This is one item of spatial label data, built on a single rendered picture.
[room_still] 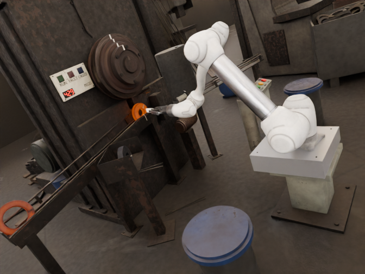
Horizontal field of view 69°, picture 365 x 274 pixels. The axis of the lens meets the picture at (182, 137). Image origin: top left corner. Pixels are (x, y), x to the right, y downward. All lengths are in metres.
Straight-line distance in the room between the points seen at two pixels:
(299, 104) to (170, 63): 3.50
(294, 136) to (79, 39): 1.55
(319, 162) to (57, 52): 1.70
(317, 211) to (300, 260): 0.34
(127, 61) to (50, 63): 0.49
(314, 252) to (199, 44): 1.21
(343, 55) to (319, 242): 2.30
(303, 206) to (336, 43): 2.10
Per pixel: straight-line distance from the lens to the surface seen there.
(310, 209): 1.80
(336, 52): 3.46
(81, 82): 2.01
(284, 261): 1.62
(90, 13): 2.23
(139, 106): 2.14
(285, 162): 1.51
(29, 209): 1.76
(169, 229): 1.99
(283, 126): 1.29
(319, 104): 2.59
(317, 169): 1.48
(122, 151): 1.54
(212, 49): 1.35
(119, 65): 1.95
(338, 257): 1.63
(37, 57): 1.93
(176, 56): 4.72
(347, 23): 3.42
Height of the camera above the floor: 1.27
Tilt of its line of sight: 23 degrees down
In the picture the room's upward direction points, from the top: 21 degrees counter-clockwise
